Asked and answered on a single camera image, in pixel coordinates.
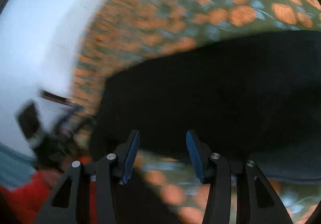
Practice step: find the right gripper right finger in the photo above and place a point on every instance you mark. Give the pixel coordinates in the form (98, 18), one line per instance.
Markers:
(257, 200)

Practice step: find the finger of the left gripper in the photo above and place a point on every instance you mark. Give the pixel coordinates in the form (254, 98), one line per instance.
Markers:
(71, 111)

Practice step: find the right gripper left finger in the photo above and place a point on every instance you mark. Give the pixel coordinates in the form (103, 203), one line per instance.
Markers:
(69, 201)

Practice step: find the black pants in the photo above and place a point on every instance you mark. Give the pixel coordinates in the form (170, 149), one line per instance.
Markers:
(255, 97)

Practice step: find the red fleece jacket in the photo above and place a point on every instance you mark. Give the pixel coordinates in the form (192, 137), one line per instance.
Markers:
(26, 201)

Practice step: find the white padded headboard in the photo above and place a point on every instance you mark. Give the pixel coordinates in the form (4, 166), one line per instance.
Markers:
(39, 42)

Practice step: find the green orange floral quilt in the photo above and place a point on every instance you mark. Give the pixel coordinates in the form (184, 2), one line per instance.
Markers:
(126, 33)

